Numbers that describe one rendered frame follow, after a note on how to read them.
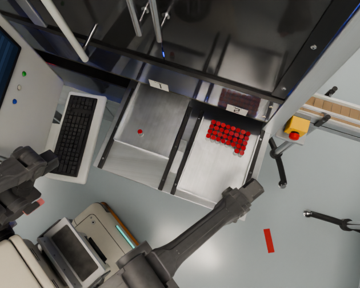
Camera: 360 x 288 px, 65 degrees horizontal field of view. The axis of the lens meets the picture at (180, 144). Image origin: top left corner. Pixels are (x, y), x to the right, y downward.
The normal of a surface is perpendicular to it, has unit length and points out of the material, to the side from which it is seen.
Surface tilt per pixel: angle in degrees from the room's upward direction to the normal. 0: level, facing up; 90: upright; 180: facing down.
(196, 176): 0
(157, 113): 0
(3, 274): 42
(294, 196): 0
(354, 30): 90
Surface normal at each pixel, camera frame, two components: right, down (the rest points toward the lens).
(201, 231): 0.49, -0.65
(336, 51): -0.34, 0.91
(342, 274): -0.04, -0.25
